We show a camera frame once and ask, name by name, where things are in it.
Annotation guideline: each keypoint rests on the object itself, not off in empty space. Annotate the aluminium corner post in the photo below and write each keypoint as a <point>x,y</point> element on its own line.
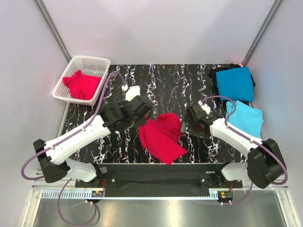
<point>265,25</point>
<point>52,27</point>

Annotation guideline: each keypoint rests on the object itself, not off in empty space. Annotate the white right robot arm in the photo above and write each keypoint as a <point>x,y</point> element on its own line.
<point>265,163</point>

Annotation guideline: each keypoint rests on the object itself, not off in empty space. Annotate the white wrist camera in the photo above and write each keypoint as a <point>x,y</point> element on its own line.
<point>131,92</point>
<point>205,107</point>

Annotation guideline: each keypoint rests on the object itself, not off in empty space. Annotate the aluminium frame rail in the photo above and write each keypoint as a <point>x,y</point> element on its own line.
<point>119,180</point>

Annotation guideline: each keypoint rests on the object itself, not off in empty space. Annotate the red t shirt in basket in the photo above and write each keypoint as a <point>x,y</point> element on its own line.
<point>82,86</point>

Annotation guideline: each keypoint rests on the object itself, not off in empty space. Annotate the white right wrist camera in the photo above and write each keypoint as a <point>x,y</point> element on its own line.
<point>205,107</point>

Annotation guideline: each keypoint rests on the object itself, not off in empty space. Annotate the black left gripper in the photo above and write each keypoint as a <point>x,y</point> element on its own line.
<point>142,122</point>

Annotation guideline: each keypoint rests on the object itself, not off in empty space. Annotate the right aluminium corner post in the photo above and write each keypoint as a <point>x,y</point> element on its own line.
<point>265,25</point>

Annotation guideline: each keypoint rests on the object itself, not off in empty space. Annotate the folded light blue t shirt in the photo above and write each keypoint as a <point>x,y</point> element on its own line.
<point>247,119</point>

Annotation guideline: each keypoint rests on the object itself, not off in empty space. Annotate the left aluminium corner post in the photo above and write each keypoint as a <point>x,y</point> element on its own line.
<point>52,27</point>

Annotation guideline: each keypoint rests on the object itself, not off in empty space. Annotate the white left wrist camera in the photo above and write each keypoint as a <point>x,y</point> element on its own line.
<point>131,92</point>

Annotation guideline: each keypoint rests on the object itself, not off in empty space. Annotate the white plastic basket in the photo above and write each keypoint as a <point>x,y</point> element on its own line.
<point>92,66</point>

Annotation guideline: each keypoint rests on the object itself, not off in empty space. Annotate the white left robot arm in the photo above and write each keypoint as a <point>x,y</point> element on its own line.
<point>54,155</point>

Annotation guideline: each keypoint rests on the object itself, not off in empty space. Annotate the red t shirt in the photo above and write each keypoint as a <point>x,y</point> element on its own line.
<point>82,86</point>
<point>161,138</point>

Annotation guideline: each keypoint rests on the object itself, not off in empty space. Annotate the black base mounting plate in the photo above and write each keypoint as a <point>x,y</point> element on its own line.
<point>158,193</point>

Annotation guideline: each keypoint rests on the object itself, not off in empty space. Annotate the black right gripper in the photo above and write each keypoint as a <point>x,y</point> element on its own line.
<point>200,134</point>

